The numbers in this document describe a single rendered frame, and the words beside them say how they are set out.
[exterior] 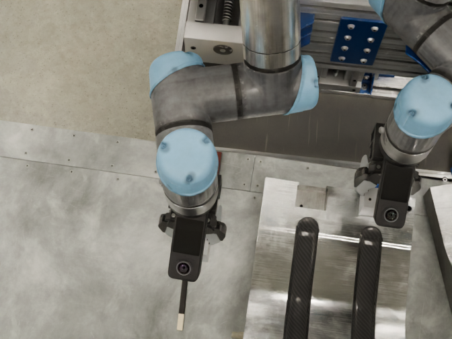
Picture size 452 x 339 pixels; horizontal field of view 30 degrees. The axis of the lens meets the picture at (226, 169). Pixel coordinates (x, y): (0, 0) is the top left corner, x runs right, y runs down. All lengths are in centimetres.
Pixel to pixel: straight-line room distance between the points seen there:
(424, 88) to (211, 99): 27
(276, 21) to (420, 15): 24
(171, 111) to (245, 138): 114
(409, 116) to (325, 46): 61
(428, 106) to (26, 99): 164
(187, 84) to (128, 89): 143
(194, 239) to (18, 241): 45
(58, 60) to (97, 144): 101
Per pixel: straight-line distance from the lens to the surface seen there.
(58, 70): 257
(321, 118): 225
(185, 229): 121
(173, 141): 104
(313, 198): 149
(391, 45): 168
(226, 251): 152
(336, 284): 143
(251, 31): 105
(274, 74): 108
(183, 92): 109
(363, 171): 132
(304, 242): 145
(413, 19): 119
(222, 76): 110
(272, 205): 145
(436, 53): 119
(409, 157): 121
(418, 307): 154
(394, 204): 128
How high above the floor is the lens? 228
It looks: 71 degrees down
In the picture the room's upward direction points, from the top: straight up
